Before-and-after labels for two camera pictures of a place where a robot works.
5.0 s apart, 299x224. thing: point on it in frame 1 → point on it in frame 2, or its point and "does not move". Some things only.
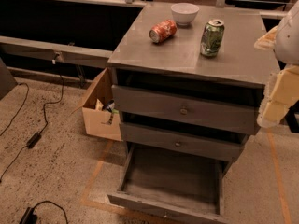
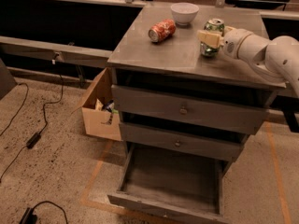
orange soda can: (163, 31) does not move
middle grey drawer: (198, 142) does not move
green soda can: (212, 37) does not move
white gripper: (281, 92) → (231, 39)
